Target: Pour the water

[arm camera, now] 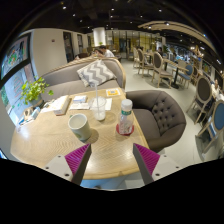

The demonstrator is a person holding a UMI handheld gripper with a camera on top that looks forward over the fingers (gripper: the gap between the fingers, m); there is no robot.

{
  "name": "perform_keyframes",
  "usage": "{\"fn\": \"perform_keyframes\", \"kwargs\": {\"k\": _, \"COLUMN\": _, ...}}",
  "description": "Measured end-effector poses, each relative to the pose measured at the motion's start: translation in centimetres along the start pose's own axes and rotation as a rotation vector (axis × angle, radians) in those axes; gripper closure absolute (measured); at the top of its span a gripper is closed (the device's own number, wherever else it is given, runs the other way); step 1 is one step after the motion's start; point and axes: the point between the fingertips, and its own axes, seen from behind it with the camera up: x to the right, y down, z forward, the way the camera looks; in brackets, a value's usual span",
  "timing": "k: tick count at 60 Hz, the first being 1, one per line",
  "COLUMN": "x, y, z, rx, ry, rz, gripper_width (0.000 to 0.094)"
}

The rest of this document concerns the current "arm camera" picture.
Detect white paper sheet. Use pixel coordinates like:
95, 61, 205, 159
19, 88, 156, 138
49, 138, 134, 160
69, 102, 91, 111

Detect yellow table card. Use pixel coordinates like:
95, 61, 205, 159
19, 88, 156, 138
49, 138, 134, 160
105, 88, 122, 98

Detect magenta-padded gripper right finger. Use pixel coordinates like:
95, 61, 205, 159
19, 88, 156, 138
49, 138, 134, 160
132, 143, 183, 185

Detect white green mug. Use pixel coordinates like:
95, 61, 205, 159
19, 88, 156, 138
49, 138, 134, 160
67, 113, 93, 142

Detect red round coaster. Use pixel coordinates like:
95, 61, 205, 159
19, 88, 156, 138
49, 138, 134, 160
115, 123, 135, 137

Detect dark grey tufted armchair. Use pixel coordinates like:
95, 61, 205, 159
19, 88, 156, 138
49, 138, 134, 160
125, 89, 188, 154

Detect plastic cup with straw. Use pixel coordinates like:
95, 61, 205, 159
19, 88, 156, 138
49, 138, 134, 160
88, 83, 108, 122

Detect dark framed cartoon poster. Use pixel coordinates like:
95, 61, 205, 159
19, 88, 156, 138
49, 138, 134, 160
0, 34, 30, 79

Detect long white carton box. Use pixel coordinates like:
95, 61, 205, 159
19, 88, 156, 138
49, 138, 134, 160
49, 94, 72, 117

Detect green potted plant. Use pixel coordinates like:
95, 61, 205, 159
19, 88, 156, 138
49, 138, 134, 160
20, 76, 54, 108

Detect person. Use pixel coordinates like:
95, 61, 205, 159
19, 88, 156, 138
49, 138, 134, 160
94, 44, 115, 58

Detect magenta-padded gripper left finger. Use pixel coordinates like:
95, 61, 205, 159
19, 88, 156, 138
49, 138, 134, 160
44, 143, 93, 185

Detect white round column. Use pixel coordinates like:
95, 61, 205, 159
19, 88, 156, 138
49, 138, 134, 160
92, 27, 107, 48

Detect group of dining chairs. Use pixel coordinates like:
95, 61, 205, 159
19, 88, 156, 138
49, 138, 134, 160
133, 46, 224, 154

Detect clear plastic water bottle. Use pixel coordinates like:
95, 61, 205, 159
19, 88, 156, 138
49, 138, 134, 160
118, 98, 135, 135

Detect ceiling spot lights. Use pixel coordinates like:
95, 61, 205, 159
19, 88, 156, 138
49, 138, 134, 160
59, 0, 221, 64

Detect small white blue box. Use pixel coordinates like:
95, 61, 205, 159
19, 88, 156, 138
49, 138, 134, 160
72, 95, 88, 104

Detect grey white chevron cushion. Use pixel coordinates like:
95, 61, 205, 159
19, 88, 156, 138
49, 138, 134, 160
76, 59, 118, 88

